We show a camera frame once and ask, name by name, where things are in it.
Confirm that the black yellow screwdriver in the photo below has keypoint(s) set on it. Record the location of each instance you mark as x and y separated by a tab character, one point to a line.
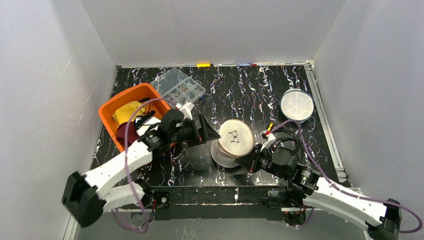
270	127

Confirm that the yellow cloth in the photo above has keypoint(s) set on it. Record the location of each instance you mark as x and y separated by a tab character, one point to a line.
123	114

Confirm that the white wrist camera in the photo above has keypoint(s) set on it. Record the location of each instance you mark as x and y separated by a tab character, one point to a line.
186	109
268	139

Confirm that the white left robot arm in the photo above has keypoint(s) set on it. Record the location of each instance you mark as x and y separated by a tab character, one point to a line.
87	196

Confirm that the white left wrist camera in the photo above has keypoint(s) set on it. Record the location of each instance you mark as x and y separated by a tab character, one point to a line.
186	109

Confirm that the white mesh bag beige trim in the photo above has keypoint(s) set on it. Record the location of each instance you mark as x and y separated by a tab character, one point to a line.
236	141

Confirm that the yellow marker on wall edge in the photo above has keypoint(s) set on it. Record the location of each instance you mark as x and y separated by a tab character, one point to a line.
204	65

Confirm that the clear plastic screw box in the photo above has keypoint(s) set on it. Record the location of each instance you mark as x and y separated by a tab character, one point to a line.
178	87

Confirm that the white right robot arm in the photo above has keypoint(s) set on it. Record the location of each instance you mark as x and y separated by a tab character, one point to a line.
308	187

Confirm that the maroon bra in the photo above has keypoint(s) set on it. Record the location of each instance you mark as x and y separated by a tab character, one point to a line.
132	134

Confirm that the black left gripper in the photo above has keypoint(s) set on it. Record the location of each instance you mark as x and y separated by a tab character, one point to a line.
200	130

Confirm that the orange plastic basin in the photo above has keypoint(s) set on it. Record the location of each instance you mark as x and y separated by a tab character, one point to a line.
141	93

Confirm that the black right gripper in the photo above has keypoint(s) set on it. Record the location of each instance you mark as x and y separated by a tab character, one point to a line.
251	162

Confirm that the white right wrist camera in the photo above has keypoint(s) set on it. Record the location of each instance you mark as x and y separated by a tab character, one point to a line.
268	139

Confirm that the white mesh bag blue trim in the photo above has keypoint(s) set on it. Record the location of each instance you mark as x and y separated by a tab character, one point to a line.
297	105

